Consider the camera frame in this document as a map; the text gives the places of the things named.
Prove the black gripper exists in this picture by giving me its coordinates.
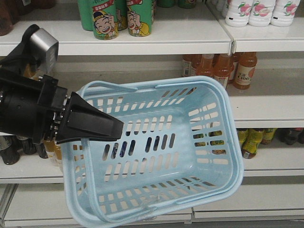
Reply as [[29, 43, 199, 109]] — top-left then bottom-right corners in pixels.
[[32, 75, 124, 144]]

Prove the light blue plastic basket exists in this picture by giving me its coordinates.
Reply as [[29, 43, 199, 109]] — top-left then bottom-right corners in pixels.
[[61, 76, 244, 228]]

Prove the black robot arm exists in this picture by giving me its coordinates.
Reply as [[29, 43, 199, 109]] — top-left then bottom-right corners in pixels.
[[0, 24, 124, 144]]

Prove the orange vitamin drink bottle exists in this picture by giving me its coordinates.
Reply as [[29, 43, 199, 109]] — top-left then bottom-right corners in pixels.
[[43, 140, 62, 168]]

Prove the dark drink bottle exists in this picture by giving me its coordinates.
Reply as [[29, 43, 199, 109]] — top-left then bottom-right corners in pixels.
[[21, 138, 37, 155], [0, 136, 20, 165]]

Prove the green cartoon drink can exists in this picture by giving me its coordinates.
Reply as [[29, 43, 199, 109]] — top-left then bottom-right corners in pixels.
[[126, 0, 152, 37], [90, 0, 118, 40]]

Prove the orange C100 juice bottle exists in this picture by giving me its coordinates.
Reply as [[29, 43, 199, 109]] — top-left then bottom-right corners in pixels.
[[233, 52, 257, 90], [195, 54, 214, 77], [213, 54, 231, 89]]

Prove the yellow lemon tea bottle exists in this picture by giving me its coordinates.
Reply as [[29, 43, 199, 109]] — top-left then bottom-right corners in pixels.
[[261, 128, 277, 145], [241, 128, 264, 159]]

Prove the white shelf unit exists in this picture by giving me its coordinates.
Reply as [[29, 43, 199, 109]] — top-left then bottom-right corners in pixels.
[[0, 0, 304, 228]]

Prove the white peach drink bottle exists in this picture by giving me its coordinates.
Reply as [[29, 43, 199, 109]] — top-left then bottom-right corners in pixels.
[[225, 0, 253, 28], [248, 0, 276, 27], [270, 0, 301, 27]]

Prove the black cola bottle red label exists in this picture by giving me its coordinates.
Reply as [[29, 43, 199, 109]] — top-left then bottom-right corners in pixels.
[[278, 127, 304, 145]]

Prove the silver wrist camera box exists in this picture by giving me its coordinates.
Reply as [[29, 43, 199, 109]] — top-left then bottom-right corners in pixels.
[[30, 28, 59, 73]]

